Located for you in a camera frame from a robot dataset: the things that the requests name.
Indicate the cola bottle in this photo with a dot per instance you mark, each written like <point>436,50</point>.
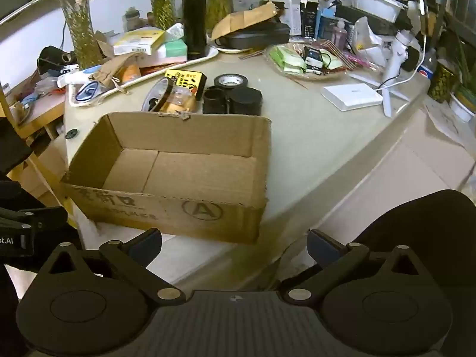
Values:
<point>427,68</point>

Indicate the white food container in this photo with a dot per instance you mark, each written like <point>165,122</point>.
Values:
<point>375,2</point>

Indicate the glass vase with stems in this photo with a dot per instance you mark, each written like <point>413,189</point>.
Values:
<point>80,33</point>
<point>219,7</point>
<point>161,0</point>

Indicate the black pouch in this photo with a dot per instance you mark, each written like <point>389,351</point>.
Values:
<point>52,57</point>

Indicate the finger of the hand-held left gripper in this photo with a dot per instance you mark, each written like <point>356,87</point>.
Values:
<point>48,217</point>

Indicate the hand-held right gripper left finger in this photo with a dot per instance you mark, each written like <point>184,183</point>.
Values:
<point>147,247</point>

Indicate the white carton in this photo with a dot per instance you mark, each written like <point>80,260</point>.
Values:
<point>295,16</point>

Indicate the flat cardboard sheet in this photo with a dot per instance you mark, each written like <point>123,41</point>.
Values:
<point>409,163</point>

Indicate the flat white box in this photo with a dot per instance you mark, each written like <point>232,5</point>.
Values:
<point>351,96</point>

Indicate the green white tissue box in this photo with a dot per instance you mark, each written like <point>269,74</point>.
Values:
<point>171,50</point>

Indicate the pink bottle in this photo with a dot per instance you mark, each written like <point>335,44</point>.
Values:
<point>339,34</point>

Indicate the red flat packet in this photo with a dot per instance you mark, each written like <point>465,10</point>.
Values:
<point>156,70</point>

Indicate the potted green plant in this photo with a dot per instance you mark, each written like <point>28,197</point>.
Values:
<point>461,93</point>

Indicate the brown paper envelope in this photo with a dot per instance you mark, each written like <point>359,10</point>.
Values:
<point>245,18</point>

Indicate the yellow black adapter box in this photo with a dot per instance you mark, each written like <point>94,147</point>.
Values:
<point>186,81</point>

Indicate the small black device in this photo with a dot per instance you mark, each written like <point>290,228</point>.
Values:
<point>314,59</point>

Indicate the black electrical tape roll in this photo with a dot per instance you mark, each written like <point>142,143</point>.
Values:
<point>230,80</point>

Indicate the blue carton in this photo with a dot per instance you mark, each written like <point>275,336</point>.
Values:
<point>327,26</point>

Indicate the clear plastic packet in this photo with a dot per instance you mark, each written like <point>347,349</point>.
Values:
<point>174,30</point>

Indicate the black zip case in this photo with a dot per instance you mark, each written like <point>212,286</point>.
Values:
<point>256,36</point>

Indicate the brown cardboard box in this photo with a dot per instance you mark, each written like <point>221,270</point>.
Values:
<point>174,178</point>

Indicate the black thermos bottle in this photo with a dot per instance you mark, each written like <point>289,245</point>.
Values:
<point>194,18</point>

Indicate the white gimbal tripod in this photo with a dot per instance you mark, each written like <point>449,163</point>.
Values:
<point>398,55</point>

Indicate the dark cloth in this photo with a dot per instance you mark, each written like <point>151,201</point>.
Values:
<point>11,145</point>

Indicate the white tray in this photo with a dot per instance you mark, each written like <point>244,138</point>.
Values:
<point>148,76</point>

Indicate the clear tape roll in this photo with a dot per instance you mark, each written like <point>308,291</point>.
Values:
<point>158,91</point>

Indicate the black cylinder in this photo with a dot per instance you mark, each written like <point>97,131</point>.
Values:
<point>245,101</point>
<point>215,101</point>

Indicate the white plastic bag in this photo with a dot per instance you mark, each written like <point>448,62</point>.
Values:
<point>366,37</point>

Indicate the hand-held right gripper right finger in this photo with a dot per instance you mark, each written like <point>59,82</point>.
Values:
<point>323,247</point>

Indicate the yellow white medicine box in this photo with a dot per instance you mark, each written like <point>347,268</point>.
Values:
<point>137,41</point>

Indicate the chopsticks pair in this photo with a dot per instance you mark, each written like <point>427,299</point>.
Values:
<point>253,54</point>

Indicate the white plate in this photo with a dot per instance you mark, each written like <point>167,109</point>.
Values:
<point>230,49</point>

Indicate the crumpled brown paper bag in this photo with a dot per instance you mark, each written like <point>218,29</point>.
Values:
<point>104,44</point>

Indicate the green white packet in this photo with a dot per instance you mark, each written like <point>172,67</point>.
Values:
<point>278,56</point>
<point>288,62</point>
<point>297,65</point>

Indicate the black carton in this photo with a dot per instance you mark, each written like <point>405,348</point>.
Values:
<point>310,18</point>

